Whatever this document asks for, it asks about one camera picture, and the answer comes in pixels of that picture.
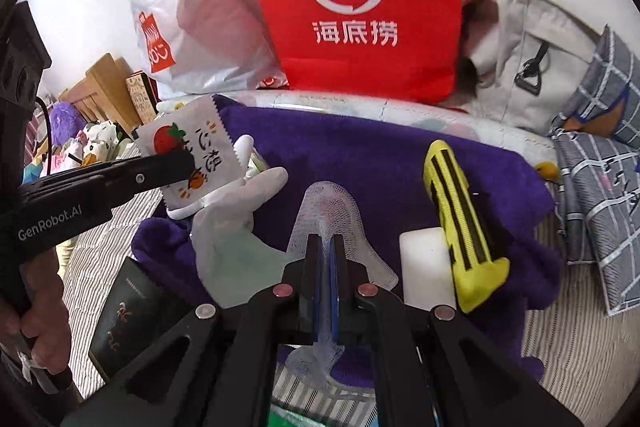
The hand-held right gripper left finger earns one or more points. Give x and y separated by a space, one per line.
312 267

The purple towel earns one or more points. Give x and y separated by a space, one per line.
375 157

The white foam block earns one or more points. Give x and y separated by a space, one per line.
425 267

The person's left hand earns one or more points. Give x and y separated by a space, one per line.
50 327

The grey checked pillow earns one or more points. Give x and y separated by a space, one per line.
605 77
600 207

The white foam mesh net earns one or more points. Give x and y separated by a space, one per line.
325 212

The purple plush toy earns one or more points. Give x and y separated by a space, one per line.
67 122

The wooden headboard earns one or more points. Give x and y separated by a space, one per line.
105 82

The beige backpack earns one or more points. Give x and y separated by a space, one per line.
500 72

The white floral cloth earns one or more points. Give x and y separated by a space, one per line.
440 119

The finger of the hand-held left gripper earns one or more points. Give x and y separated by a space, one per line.
150 172

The pile of white plush toys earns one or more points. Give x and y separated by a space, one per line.
100 142

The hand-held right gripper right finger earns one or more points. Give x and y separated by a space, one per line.
345 272

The black booklet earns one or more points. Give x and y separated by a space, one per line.
125 322

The white strawberry print packet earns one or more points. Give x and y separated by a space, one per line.
210 142

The white glove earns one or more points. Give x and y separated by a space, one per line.
225 247

